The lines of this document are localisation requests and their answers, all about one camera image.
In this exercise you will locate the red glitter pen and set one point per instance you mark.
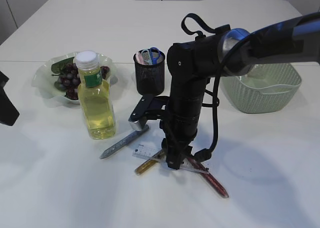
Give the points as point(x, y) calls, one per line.
point(209, 178)

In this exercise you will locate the pale green wavy plate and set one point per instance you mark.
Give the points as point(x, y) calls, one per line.
point(45, 81)

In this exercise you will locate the gold glitter pen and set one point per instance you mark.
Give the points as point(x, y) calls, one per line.
point(152, 161)

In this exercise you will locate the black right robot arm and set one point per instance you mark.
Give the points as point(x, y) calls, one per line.
point(224, 52)

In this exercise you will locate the purple artificial grape bunch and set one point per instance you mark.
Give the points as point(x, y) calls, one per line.
point(68, 78)

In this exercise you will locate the yellow tea bottle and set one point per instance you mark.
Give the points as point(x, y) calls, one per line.
point(94, 96)

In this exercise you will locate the pink purple scissors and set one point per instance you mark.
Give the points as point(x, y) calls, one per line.
point(139, 58)

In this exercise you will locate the clear plastic ruler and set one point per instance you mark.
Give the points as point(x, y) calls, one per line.
point(144, 152)

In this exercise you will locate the green plastic woven basket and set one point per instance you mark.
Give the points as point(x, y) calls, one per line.
point(266, 88)

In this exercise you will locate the silver glitter pen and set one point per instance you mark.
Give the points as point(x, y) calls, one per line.
point(123, 142)

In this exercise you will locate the black mesh pen holder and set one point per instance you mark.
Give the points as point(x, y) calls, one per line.
point(150, 79)

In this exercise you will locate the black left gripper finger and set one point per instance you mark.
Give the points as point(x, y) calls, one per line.
point(8, 112)

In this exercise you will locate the blue scissors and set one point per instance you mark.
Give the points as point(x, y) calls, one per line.
point(151, 55)

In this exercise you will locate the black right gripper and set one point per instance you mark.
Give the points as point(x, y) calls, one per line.
point(179, 133)

